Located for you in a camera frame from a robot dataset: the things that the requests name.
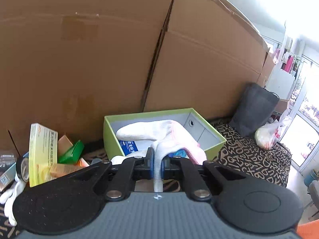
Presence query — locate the yellow medicine box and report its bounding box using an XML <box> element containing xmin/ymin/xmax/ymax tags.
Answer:
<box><xmin>29</xmin><ymin>123</ymin><xmax>58</xmax><ymax>187</ymax></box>

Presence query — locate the blue plastic container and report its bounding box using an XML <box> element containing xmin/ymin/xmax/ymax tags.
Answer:
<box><xmin>171</xmin><ymin>149</ymin><xmax>187</xmax><ymax>158</ymax></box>

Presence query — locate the white orange medicine box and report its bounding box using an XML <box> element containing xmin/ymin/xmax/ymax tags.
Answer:
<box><xmin>75</xmin><ymin>158</ymin><xmax>90</xmax><ymax>168</ymax></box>

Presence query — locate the copper tan long box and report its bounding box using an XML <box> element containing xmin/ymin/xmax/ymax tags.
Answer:
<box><xmin>49</xmin><ymin>164</ymin><xmax>83</xmax><ymax>178</ymax></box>

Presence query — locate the teal purple long box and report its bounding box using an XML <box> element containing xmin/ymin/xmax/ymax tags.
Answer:
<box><xmin>1</xmin><ymin>152</ymin><xmax>29</xmax><ymax>193</ymax></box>

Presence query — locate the dark blue box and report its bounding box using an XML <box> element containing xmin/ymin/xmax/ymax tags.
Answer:
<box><xmin>119</xmin><ymin>140</ymin><xmax>138</xmax><ymax>155</ymax></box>

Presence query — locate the lime green open box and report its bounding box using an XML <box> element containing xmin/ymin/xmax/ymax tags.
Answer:
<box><xmin>103</xmin><ymin>108</ymin><xmax>226</xmax><ymax>165</ymax></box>

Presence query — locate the small green box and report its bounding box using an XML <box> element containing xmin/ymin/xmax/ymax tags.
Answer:
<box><xmin>58</xmin><ymin>140</ymin><xmax>84</xmax><ymax>165</ymax></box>

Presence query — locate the peach small box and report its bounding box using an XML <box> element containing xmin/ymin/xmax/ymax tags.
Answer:
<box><xmin>57</xmin><ymin>135</ymin><xmax>73</xmax><ymax>157</ymax></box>

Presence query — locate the white plastic bag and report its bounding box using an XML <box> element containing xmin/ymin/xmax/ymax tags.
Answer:
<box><xmin>255</xmin><ymin>109</ymin><xmax>292</xmax><ymax>150</ymax></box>

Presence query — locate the black tape roll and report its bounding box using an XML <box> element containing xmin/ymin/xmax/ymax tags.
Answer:
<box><xmin>16</xmin><ymin>157</ymin><xmax>29</xmax><ymax>183</ymax></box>

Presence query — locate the clear plastic cup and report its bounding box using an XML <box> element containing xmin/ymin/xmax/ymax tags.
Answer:
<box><xmin>0</xmin><ymin>151</ymin><xmax>17</xmax><ymax>173</ymax></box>

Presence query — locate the large brown cardboard box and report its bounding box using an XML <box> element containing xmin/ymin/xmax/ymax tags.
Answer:
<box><xmin>1</xmin><ymin>0</ymin><xmax>274</xmax><ymax>153</ymax></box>

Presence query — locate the white cabinet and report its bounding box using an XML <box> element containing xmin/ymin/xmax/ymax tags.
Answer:
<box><xmin>266</xmin><ymin>69</ymin><xmax>295</xmax><ymax>100</ymax></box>

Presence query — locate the orange object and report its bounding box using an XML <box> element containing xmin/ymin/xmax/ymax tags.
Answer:
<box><xmin>297</xmin><ymin>219</ymin><xmax>319</xmax><ymax>239</ymax></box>

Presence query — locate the pink bottle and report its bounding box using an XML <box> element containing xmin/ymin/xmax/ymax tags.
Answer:
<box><xmin>284</xmin><ymin>55</ymin><xmax>294</xmax><ymax>73</ymax></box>

